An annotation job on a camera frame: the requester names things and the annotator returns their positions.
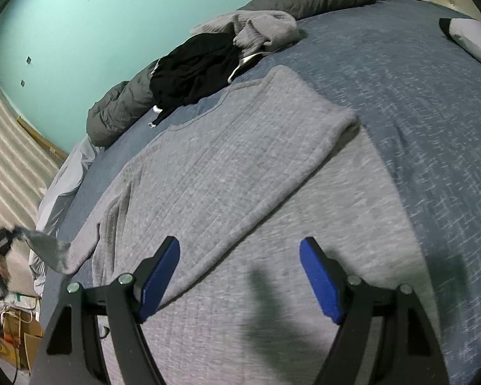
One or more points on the grey knit sweater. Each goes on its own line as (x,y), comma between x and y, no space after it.
(232,168)

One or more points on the grey hoodie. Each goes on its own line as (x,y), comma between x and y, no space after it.
(264,28)

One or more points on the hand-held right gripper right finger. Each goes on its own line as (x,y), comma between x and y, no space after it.
(320,280)

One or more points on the cardboard box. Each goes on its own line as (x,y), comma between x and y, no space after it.
(24,341)

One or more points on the blue-grey bed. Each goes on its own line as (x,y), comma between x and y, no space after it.
(425,128)

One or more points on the black garment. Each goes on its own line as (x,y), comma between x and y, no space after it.
(196,68)

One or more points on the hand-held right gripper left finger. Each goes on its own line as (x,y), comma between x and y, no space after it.
(160,276)

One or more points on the pale grey sheet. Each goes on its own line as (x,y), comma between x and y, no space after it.
(64,192)

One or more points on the small grey folded cloth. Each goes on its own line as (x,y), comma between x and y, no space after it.
(473,36)

